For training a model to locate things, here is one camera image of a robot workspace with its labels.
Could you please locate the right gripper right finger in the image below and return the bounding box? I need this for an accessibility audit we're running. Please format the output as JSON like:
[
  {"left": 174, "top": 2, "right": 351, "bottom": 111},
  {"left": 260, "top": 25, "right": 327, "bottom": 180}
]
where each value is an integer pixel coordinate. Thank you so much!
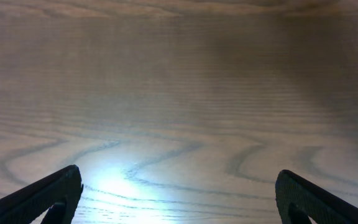
[{"left": 275, "top": 170, "right": 358, "bottom": 224}]

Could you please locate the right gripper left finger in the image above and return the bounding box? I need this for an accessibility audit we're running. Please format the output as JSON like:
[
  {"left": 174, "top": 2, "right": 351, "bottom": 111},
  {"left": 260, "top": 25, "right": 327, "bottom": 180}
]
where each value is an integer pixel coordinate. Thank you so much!
[{"left": 0, "top": 165, "right": 83, "bottom": 224}]

